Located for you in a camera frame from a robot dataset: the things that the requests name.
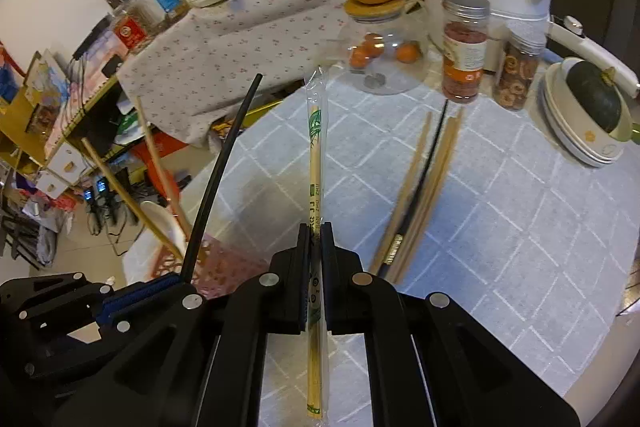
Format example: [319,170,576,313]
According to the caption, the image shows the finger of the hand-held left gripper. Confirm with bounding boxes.
[95,274,188,333]

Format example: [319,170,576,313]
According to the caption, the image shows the black wall power strip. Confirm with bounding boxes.
[72,14,113,60]

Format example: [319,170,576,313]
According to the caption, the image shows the jar of dried slices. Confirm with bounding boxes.
[492,29,546,112]

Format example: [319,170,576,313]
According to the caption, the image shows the bamboo chopstick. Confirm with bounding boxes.
[302,66,331,423]

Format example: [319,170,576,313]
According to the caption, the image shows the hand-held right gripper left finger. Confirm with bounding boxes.
[50,223,313,427]

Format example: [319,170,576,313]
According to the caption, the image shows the stack of white bowls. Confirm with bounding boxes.
[537,57,636,168]

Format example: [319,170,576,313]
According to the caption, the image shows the floral tablecloth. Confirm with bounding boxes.
[117,0,426,148]

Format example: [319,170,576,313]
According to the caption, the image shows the pink perforated utensil basket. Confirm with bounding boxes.
[150,234,271,298]

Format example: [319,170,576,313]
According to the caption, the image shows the dark green squash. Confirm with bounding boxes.
[567,61,632,134]

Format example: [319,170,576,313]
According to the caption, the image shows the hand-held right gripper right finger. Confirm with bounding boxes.
[321,222,581,427]

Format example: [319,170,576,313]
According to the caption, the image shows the red box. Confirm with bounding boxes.
[130,132,181,188]

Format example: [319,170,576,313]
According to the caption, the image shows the jar with red label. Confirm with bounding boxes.
[111,2,151,54]

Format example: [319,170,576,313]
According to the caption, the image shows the wooden shelf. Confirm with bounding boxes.
[0,52,131,198]

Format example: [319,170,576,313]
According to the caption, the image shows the spice jar with red contents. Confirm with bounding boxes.
[441,0,491,102]

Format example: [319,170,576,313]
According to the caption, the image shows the wooden chopstick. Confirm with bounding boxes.
[81,138,185,260]
[136,96,191,240]

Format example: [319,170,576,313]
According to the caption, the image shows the black chopstick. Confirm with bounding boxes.
[181,73,264,284]

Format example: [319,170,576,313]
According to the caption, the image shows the pile of mixed chopsticks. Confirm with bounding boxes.
[369,99,466,283]

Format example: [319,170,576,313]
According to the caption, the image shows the yellow and black cardboard box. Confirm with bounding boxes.
[210,99,286,142]

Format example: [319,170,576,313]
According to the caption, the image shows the colourful picture board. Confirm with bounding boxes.
[25,49,71,132]

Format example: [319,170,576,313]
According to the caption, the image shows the grey checked tablecloth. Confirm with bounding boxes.
[122,77,640,427]

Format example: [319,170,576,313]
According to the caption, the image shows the glass jar with wooden lid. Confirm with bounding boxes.
[337,0,431,95]

